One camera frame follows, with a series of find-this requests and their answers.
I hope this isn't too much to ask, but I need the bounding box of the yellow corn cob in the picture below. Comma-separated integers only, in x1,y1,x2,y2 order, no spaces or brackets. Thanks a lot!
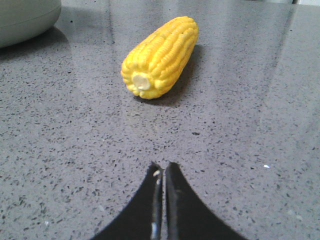
120,16,199,100

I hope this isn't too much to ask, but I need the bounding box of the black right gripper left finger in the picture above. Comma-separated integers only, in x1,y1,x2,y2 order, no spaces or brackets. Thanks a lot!
93,162,163,240

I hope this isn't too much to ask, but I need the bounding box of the pale green electric pot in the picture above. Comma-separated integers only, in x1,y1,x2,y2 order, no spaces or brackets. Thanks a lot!
0,0,62,48

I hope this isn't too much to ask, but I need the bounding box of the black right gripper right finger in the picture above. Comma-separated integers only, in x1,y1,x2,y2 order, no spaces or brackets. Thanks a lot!
165,162,245,240

